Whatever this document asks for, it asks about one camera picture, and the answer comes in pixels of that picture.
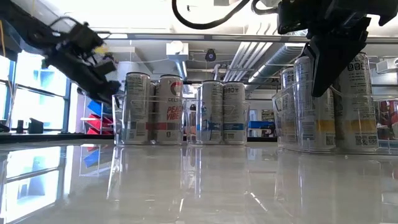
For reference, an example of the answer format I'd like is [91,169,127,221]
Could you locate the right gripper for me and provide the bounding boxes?
[303,0,398,98]

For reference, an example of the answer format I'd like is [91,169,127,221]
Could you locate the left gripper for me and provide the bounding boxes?
[49,21,122,105]

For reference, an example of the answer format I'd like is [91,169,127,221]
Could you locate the white red-band soda can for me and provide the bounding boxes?
[154,73,184,146]
[123,72,152,146]

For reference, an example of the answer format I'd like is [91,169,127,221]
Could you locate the clear plastic bin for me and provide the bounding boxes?
[183,98,251,147]
[271,79,398,156]
[111,92,189,147]

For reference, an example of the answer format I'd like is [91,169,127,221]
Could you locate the shelf with coloured bins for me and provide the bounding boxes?
[81,95,114,136]

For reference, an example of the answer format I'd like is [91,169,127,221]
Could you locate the red storage rack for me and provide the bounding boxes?
[377,99,398,141]

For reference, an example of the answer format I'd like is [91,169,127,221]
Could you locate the white ceiling box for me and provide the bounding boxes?
[165,40,190,62]

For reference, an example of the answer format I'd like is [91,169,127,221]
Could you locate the white ceiling pipes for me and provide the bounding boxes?
[223,42,273,82]

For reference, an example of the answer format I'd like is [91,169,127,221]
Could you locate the grey overhead beam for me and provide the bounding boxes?
[105,32,398,44]

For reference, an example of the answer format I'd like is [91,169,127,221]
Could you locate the blue table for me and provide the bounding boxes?
[248,120,276,130]

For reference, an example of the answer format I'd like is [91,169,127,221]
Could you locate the white wall unit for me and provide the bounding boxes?
[375,57,398,75]

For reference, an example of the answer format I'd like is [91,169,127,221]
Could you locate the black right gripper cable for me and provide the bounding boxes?
[171,0,282,31]

